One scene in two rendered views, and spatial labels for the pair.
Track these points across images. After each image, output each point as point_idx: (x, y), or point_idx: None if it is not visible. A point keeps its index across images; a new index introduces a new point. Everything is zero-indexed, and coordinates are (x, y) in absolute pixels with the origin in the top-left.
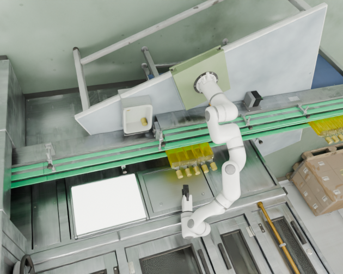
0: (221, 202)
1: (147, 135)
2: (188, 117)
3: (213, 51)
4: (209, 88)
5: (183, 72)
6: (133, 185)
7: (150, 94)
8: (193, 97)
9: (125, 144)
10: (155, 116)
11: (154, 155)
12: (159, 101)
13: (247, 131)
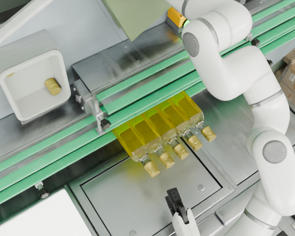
0: (264, 219)
1: (68, 110)
2: (136, 54)
3: None
4: None
5: None
6: (69, 213)
7: (48, 26)
8: (138, 10)
9: (29, 143)
10: (73, 69)
11: (93, 143)
12: (71, 38)
13: None
